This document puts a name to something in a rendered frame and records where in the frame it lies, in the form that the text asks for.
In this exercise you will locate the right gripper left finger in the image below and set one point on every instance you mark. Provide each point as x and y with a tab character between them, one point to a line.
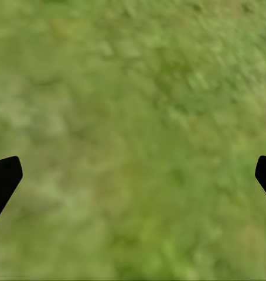
10	176

